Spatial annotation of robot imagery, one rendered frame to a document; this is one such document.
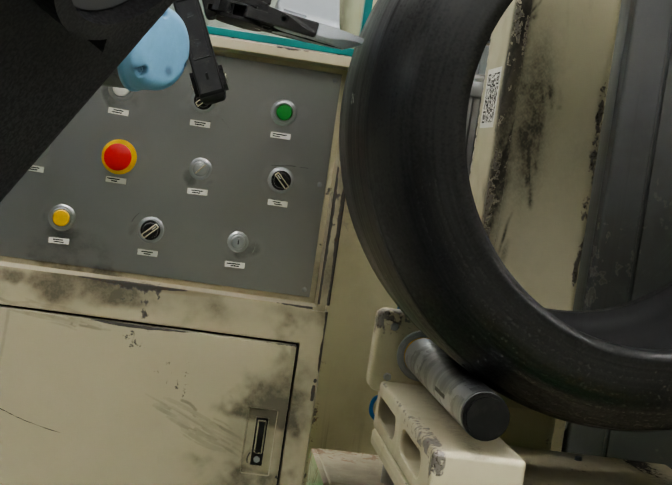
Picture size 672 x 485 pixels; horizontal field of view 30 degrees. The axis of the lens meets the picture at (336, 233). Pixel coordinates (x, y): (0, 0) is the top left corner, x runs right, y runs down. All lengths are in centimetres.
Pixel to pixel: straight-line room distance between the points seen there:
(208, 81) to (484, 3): 27
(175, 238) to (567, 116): 64
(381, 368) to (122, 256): 53
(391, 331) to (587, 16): 45
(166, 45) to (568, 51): 60
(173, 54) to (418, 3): 23
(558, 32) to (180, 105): 60
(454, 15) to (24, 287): 91
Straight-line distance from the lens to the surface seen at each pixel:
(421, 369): 138
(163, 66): 111
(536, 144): 153
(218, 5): 122
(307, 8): 123
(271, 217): 187
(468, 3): 115
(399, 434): 134
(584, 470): 149
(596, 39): 156
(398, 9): 118
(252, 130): 187
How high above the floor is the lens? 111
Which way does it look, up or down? 3 degrees down
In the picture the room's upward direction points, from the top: 8 degrees clockwise
